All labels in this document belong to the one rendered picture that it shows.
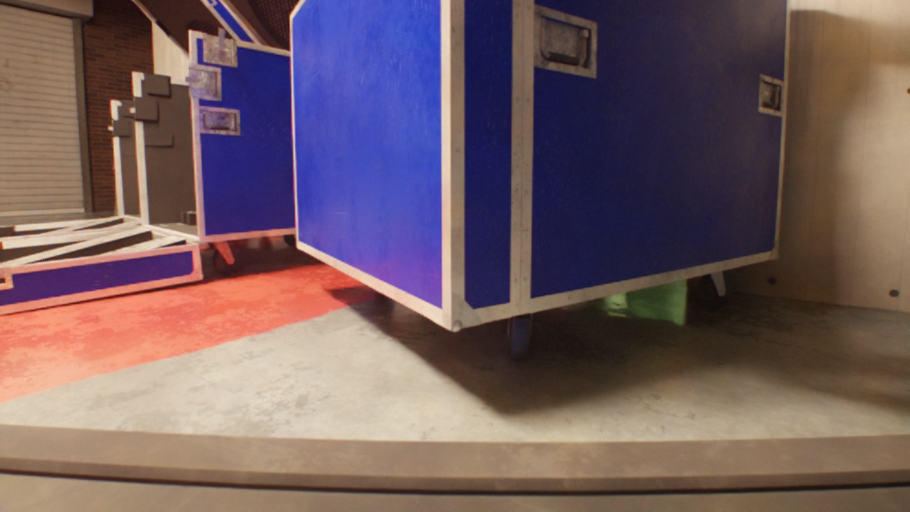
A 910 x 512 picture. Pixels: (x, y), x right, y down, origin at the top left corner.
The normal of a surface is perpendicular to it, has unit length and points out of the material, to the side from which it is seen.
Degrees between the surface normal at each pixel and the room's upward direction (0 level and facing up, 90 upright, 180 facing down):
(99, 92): 90
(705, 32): 90
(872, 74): 90
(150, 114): 90
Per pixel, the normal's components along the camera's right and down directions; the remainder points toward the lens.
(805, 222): -0.59, 0.08
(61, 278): 0.75, 0.07
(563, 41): 0.54, 0.08
